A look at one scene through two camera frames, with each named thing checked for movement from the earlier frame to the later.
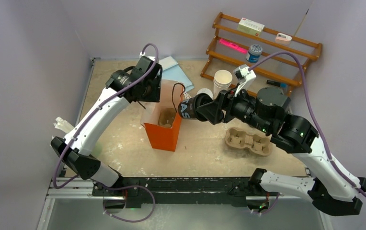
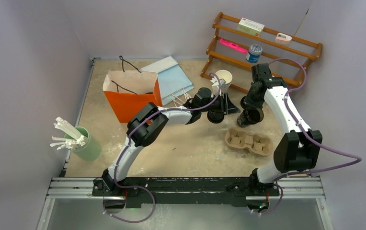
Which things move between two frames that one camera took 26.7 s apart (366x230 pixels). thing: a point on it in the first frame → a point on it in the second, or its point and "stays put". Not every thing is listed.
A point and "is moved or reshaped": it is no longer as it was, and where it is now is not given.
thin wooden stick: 301,23 stays put
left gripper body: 151,93 → 217,105
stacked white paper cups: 222,81 stays put
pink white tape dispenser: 282,39 stays put
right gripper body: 239,108 → 253,99
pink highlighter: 234,45 stays put
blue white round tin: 254,54 stays put
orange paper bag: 161,118 is moved or reshaped
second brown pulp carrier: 236,137 stays put
